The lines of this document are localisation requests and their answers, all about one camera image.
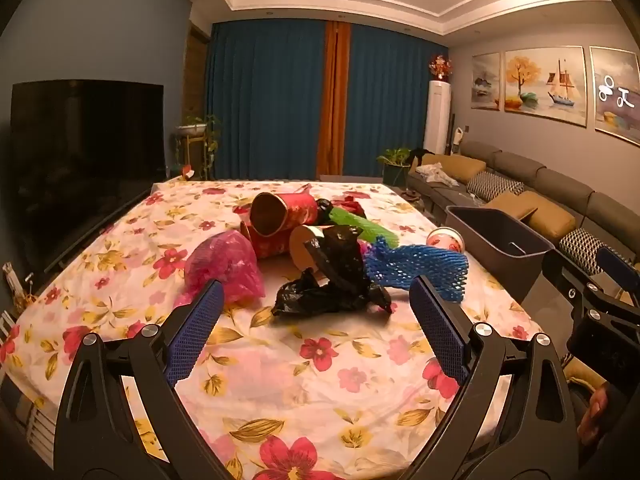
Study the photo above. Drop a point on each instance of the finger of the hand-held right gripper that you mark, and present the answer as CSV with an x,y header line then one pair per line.
x,y
612,262
567,285

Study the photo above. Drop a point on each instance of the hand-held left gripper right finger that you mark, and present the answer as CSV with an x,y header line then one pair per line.
x,y
440,332

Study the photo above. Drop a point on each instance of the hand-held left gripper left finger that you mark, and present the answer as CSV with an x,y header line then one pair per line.
x,y
195,332

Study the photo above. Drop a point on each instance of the grey plastic bin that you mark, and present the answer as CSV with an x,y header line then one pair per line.
x,y
520,265

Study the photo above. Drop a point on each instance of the blue foam net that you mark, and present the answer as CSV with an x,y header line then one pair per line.
x,y
425,265

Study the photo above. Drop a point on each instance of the pink plastic bag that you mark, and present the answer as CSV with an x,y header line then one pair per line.
x,y
220,265

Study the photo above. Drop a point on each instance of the white paper cup red print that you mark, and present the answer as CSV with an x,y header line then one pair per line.
x,y
442,240

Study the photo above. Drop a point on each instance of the red patterned paper cup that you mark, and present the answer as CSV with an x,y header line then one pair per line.
x,y
270,249

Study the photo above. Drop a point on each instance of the large black plastic bag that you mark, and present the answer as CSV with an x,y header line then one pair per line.
x,y
340,265

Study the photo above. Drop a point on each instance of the green foam net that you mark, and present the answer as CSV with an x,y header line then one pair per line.
x,y
365,225

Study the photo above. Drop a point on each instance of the brown cardboard tube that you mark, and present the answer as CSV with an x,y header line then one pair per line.
x,y
302,247

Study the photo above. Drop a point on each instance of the large red cylindrical can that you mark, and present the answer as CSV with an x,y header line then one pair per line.
x,y
300,212

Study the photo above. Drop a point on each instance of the small black plastic bag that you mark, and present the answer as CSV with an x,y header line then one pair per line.
x,y
324,210

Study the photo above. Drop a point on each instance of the person's right hand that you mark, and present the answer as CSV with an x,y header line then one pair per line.
x,y
595,412

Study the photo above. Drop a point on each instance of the black white patterned pillow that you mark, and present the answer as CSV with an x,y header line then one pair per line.
x,y
585,247
495,185

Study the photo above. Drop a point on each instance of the yellow pillow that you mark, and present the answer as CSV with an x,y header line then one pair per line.
x,y
510,205
550,222
460,167

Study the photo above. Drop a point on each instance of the grey sofa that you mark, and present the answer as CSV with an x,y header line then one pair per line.
x,y
550,175

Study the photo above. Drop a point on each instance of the floral tablecloth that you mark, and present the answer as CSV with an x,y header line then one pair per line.
x,y
300,385

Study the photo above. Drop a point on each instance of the orange tissue box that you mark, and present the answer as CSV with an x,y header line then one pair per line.
x,y
188,173

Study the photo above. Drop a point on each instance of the white crumpled cloth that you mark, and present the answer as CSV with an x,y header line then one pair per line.
x,y
437,172

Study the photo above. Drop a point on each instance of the purple abstract painting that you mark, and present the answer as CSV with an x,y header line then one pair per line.
x,y
617,95

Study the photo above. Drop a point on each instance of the plant in green pot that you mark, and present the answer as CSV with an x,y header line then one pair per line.
x,y
395,165

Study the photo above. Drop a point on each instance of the gold plant stand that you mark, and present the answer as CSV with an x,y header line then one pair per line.
x,y
189,155

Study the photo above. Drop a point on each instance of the dark cloth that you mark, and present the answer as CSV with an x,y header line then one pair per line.
x,y
422,155

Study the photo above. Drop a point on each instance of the white handheld vacuum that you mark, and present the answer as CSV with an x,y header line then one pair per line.
x,y
459,141

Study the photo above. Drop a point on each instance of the sailboat and tree painting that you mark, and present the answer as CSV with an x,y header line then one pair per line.
x,y
545,85

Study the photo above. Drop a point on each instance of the black television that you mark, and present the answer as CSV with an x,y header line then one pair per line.
x,y
85,170

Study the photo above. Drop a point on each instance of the trailing plant in white bowl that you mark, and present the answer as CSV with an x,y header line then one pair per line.
x,y
192,127

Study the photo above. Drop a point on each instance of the white standing air conditioner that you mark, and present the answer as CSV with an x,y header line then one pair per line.
x,y
437,115

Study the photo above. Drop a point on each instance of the small landscape painting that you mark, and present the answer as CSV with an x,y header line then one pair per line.
x,y
486,82

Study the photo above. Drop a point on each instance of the blue curtain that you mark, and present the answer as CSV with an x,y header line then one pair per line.
x,y
390,100
265,100

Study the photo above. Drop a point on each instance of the red flower decoration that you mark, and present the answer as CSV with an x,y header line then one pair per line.
x,y
440,67

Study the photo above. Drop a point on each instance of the orange curtain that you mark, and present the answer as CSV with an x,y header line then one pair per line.
x,y
332,100

